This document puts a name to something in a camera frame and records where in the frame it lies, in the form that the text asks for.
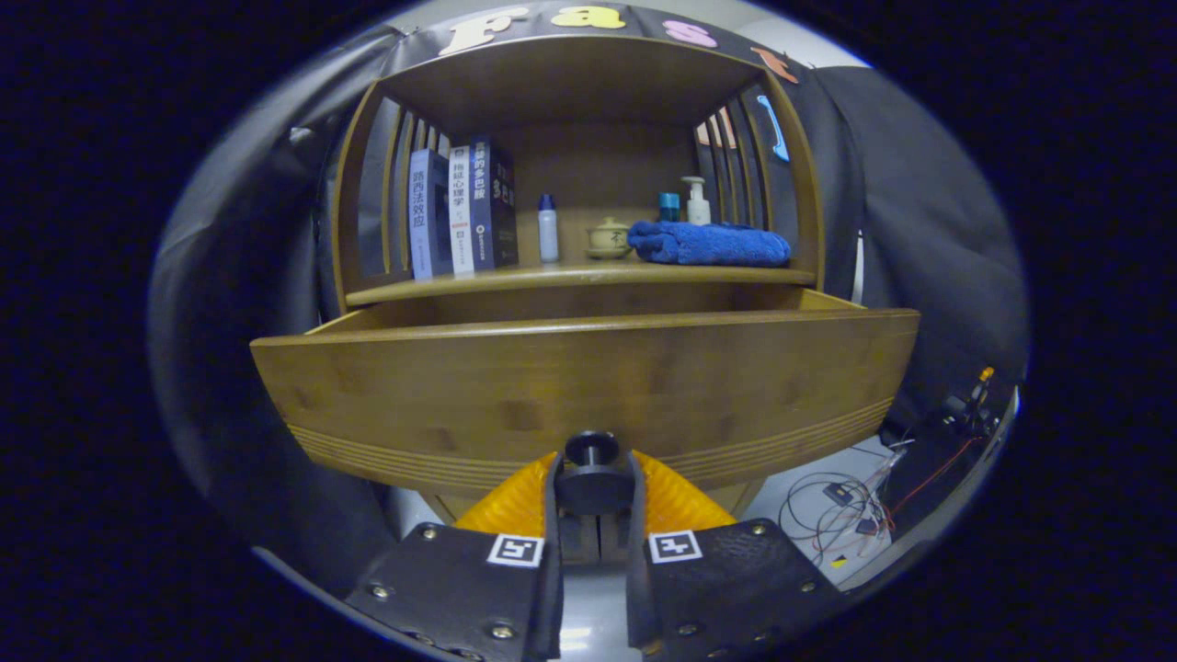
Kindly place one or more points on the pale blue book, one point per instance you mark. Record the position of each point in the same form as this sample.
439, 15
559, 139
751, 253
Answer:
420, 221

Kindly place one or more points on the beige lidded teacup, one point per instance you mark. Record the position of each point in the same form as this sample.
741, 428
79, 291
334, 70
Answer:
608, 241

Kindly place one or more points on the white spine book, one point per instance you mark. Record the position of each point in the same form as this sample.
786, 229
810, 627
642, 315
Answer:
460, 211

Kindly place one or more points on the wooden drawer with black knob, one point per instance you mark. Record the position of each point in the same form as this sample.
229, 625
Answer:
552, 386

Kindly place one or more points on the white pump bottle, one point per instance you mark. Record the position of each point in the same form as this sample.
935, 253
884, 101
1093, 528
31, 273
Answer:
699, 211

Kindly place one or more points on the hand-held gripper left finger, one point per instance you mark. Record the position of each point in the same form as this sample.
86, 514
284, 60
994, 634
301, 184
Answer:
553, 598

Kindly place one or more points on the black device with orange tip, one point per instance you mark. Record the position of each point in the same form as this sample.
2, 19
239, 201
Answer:
975, 405

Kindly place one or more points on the wooden cabinet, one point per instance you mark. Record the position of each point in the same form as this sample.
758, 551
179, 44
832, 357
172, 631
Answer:
570, 83

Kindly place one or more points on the dark blue book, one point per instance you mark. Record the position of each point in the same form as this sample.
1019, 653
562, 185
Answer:
497, 211

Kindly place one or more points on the white bottle with blue cap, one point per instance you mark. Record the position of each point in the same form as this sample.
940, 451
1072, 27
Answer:
548, 234

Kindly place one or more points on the wooden countertop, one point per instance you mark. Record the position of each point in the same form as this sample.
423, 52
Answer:
570, 273

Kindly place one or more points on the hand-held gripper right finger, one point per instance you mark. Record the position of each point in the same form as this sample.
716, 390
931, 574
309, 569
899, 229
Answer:
636, 598

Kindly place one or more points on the blue folded towel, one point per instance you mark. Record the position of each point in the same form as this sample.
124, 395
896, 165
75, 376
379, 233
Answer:
708, 245

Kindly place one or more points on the teal bottle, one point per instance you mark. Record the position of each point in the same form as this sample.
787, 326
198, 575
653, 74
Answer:
669, 208

